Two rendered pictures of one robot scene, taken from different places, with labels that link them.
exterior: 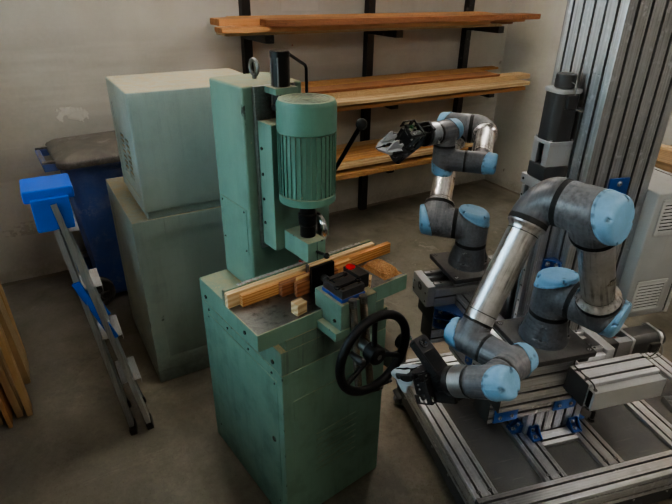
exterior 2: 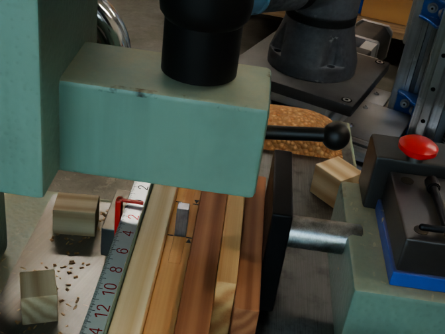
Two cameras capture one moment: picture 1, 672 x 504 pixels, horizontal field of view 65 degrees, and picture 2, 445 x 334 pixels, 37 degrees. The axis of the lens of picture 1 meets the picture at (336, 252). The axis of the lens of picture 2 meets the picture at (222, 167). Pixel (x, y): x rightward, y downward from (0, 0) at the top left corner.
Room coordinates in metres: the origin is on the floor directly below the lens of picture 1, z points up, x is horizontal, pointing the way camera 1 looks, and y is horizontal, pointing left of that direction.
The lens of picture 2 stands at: (1.25, 0.40, 1.26)
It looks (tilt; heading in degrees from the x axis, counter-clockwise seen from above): 32 degrees down; 309
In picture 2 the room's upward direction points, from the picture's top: 8 degrees clockwise
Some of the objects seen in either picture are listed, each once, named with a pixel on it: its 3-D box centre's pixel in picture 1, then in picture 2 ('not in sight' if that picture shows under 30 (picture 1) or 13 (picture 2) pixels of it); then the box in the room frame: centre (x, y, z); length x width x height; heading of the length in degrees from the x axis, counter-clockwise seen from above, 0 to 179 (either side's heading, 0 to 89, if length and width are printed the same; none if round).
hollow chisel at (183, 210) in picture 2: not in sight; (180, 232); (1.53, 0.09, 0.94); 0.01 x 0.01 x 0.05; 38
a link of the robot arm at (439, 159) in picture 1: (447, 159); not in sight; (1.78, -0.39, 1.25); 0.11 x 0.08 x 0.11; 73
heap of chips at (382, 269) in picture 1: (381, 266); (287, 122); (1.62, -0.16, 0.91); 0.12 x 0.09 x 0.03; 38
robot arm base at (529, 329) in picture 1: (546, 322); not in sight; (1.35, -0.66, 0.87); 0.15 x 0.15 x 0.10
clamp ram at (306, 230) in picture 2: (327, 280); (311, 233); (1.45, 0.03, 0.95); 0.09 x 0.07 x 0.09; 128
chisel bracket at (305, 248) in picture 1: (305, 245); (164, 125); (1.55, 0.10, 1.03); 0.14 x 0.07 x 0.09; 38
